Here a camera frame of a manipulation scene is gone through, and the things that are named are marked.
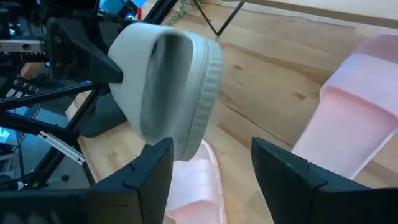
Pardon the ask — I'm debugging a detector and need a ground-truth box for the pink rubber slide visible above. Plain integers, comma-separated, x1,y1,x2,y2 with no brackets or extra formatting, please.
164,139,228,224
290,34,398,180

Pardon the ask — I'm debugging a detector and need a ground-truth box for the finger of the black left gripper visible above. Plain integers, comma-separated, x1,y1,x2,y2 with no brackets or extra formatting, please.
46,17,124,94

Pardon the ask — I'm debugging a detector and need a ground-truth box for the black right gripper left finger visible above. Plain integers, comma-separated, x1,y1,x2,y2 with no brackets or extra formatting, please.
0,136,174,224

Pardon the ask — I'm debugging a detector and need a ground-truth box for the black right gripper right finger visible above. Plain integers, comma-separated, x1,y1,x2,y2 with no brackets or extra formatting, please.
251,136,398,224

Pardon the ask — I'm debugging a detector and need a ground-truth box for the silver aluminium bar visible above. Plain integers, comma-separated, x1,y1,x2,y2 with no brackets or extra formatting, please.
37,130,85,166

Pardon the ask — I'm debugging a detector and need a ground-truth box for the black aluminium rig frame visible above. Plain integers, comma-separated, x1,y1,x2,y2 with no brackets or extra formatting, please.
0,0,180,189

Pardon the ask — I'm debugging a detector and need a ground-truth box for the grey rubber slide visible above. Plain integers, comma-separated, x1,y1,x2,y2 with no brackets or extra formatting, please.
107,22,223,162

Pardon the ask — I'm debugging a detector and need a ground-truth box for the wooden shelf with black legs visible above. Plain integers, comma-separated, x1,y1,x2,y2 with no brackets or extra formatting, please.
192,0,398,37

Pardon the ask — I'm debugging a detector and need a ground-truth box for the green trailing potted plant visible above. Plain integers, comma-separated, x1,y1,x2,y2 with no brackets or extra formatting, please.
165,0,191,27

